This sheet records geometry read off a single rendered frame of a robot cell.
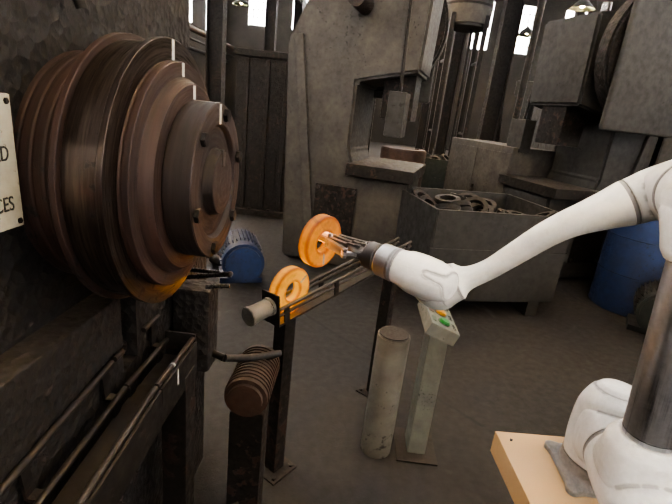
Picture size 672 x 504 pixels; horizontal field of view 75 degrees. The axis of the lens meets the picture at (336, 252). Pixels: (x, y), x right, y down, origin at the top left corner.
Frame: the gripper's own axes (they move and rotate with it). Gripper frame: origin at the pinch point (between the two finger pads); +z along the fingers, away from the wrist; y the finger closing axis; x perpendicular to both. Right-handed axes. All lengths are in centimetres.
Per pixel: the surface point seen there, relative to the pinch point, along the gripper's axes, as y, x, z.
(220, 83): 493, 19, 686
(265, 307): -12.0, -23.1, 7.6
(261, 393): -22.0, -41.9, -3.9
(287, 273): -3.2, -14.5, 8.5
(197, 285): -32.8, -12.1, 12.2
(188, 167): -56, 25, -16
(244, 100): 233, 16, 309
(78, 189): -70, 22, -11
